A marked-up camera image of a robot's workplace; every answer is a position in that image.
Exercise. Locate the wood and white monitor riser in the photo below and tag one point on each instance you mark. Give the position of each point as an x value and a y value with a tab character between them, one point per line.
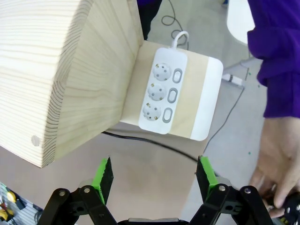
187	98

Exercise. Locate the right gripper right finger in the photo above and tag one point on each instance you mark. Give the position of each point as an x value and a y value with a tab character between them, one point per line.
222	201

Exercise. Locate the white side table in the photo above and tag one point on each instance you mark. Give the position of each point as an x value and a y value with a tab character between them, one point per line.
239	18

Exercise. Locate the purple-sleeved left forearm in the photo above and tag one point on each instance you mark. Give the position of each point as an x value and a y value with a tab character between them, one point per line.
281	89

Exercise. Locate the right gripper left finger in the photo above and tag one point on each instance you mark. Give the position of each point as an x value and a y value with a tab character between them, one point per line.
93	201

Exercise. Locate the person in purple hoodie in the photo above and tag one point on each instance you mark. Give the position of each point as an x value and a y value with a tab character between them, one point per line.
276	14

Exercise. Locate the white three-socket power strip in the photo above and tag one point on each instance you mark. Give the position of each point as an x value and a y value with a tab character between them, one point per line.
161	58

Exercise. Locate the person's left hand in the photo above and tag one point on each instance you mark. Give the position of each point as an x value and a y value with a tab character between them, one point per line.
281	152

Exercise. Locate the white plug adapter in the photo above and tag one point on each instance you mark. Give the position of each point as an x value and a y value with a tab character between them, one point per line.
233	79

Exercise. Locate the grey slotted panel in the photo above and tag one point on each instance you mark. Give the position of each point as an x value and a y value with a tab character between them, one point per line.
21	206

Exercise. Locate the wooden four-compartment shelf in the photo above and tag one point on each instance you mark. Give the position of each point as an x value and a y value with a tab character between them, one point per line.
47	70

